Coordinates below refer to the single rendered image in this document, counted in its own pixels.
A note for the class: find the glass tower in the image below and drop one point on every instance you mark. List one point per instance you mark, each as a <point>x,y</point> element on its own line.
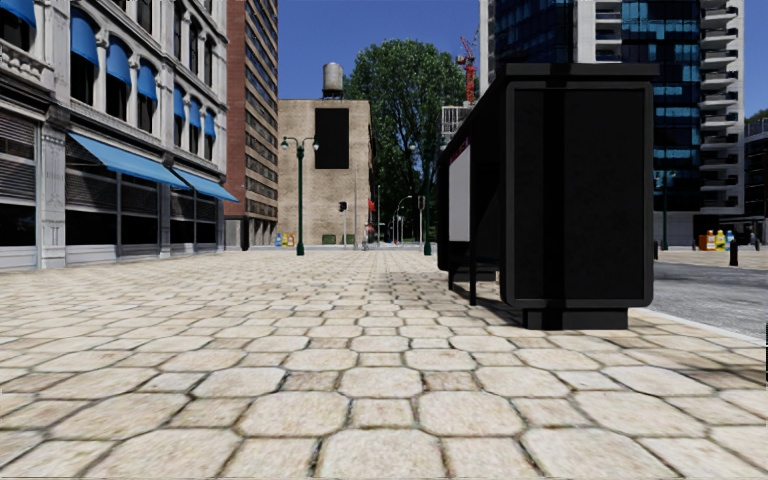
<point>678,60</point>

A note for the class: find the orange box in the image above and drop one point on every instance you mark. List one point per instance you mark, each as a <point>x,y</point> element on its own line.
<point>703,242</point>

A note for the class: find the red brick building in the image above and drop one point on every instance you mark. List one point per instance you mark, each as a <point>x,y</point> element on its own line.
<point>252,108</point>

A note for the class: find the tan brick building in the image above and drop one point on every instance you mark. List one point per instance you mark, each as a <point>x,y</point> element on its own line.
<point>306,192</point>

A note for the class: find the pale stone building blue awnings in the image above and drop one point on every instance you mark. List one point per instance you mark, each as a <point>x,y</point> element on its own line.
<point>108,120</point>

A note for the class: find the grey street lamp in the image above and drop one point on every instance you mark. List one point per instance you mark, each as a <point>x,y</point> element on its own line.
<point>398,219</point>

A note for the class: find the black bus shelter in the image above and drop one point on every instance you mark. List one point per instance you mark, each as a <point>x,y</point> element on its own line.
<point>576,192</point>

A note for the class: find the short dark post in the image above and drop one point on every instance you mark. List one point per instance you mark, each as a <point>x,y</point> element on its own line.
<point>733,252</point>

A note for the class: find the person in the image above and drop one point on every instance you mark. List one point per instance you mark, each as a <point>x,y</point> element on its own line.
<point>366,236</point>

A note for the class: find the red crane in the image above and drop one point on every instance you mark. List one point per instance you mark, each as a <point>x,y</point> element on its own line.
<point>468,72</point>

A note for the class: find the dark building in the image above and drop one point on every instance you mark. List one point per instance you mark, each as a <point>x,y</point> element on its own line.
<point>756,174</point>

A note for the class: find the tree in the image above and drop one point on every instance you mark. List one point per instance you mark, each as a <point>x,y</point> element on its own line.
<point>405,102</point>

